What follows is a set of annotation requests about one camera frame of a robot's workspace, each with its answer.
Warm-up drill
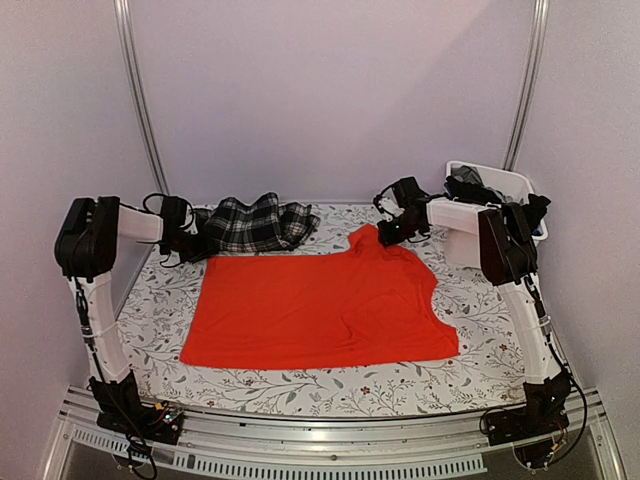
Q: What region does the black white plaid skirt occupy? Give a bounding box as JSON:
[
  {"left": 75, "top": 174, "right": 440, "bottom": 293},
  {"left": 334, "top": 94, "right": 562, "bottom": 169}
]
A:
[{"left": 195, "top": 192, "right": 320, "bottom": 253}]

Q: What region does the aluminium frame post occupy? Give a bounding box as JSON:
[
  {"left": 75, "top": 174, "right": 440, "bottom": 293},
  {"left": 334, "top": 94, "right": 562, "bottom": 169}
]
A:
[
  {"left": 113, "top": 0, "right": 170, "bottom": 194},
  {"left": 502, "top": 0, "right": 550, "bottom": 171}
]

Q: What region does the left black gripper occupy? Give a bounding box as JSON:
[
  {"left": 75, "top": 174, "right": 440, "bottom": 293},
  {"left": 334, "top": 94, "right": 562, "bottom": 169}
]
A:
[{"left": 162, "top": 227, "right": 218, "bottom": 264}]

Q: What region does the red orange garment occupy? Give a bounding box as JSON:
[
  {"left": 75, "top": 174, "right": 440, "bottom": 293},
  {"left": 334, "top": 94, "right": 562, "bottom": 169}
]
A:
[{"left": 180, "top": 225, "right": 459, "bottom": 370}]

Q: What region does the aluminium front rail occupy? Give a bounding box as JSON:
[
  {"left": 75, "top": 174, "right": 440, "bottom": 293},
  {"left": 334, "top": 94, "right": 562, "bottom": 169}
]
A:
[{"left": 43, "top": 388, "right": 633, "bottom": 479}]

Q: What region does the grey garment in bin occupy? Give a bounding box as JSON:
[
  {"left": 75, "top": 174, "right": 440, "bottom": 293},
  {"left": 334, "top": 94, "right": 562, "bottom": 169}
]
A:
[{"left": 450, "top": 165, "right": 484, "bottom": 185}]

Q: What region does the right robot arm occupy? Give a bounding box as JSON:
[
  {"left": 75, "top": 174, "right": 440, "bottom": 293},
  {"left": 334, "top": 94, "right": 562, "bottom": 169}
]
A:
[{"left": 373, "top": 176, "right": 571, "bottom": 436}]

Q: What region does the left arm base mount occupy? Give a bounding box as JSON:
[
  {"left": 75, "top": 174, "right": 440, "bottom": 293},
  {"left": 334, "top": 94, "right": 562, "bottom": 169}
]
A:
[{"left": 89, "top": 372, "right": 184, "bottom": 445}]

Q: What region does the black garment in bin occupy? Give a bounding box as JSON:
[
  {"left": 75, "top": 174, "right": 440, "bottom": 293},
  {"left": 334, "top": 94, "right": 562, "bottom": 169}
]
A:
[{"left": 445, "top": 175, "right": 551, "bottom": 232}]

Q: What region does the left aluminium frame post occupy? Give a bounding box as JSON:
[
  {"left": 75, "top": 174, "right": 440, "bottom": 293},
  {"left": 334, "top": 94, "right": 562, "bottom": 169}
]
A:
[{"left": 113, "top": 0, "right": 170, "bottom": 194}]

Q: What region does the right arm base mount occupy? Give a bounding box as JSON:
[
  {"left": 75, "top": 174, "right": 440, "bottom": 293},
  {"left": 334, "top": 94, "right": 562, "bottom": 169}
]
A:
[{"left": 479, "top": 376, "right": 571, "bottom": 446}]

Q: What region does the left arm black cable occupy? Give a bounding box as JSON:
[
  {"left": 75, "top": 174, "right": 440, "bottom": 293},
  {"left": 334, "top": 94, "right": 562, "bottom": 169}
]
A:
[{"left": 142, "top": 192, "right": 174, "bottom": 214}]

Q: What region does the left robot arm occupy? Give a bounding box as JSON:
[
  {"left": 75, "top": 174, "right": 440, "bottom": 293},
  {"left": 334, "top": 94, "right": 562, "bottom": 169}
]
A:
[{"left": 54, "top": 193, "right": 206, "bottom": 389}]

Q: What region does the floral patterned table mat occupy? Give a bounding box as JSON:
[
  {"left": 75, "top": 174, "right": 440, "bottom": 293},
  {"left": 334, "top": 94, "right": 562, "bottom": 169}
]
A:
[{"left": 114, "top": 228, "right": 534, "bottom": 417}]

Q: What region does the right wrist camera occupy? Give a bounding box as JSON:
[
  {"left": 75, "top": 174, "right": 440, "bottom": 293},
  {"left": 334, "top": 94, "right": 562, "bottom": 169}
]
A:
[{"left": 373, "top": 194, "right": 404, "bottom": 221}]

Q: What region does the right aluminium frame post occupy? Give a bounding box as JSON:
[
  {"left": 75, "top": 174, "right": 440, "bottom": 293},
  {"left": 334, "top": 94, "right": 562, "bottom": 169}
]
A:
[{"left": 502, "top": 0, "right": 550, "bottom": 171}]

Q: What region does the white plastic laundry bin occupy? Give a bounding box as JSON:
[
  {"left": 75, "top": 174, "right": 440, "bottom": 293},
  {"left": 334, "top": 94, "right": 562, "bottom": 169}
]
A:
[{"left": 445, "top": 160, "right": 534, "bottom": 269}]

